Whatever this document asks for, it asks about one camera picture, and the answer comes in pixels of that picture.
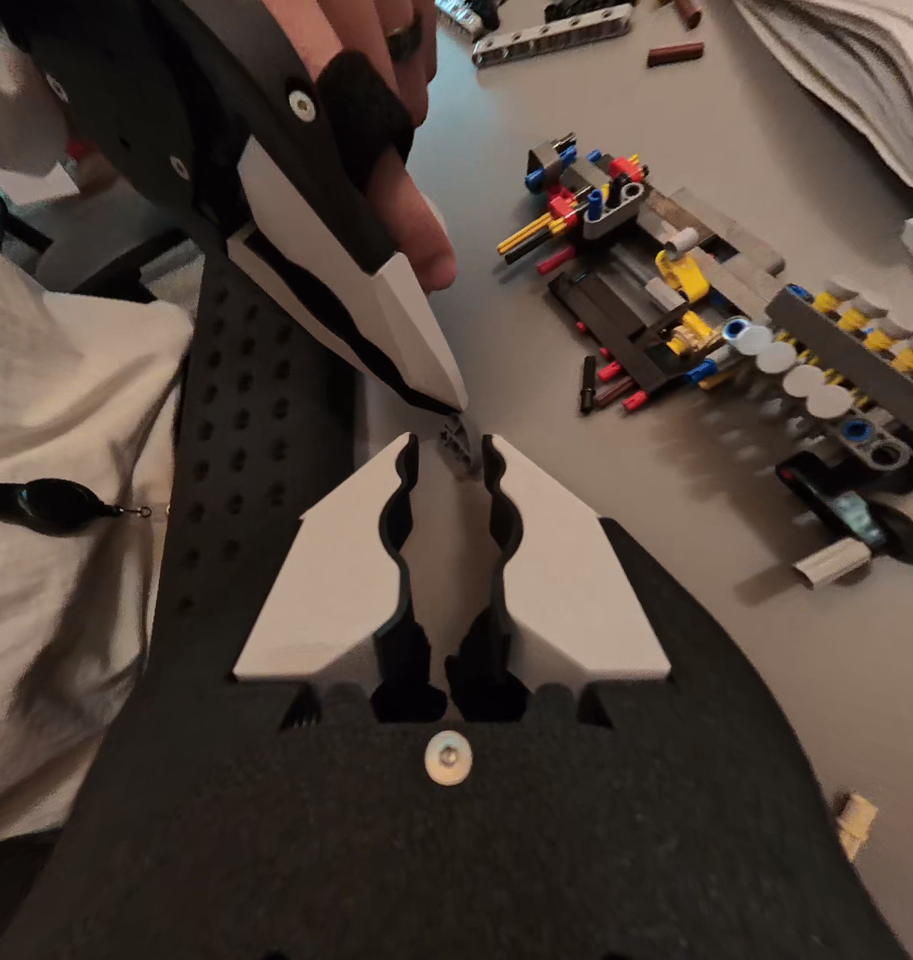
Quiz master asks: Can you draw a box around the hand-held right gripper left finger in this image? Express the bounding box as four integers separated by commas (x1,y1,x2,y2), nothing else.
233,432,448,724

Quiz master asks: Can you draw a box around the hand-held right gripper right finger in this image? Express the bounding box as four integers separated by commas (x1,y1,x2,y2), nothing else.
443,433,673,723

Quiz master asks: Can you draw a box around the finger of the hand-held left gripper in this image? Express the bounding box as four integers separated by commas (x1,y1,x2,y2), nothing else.
226,227,461,415
237,135,470,414

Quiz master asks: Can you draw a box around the dark grey triangular lego piece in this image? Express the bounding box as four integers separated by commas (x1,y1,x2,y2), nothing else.
440,414,478,479

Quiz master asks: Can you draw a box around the lego car chassis assembly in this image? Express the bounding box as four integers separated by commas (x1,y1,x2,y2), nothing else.
497,133,913,591

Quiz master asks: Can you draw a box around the white lego instruction booklet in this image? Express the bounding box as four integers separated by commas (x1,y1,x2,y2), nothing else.
734,0,913,294

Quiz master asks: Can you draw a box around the tan lego pin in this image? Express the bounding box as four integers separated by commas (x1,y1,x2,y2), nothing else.
834,792,878,863

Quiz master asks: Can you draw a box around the person's left hand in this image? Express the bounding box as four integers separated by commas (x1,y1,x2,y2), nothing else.
265,0,459,296

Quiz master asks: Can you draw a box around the person's white shirt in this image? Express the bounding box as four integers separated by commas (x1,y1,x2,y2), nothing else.
0,225,195,849

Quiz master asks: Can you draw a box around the black badge reel lanyard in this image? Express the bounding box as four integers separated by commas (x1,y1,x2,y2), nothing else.
0,478,155,538

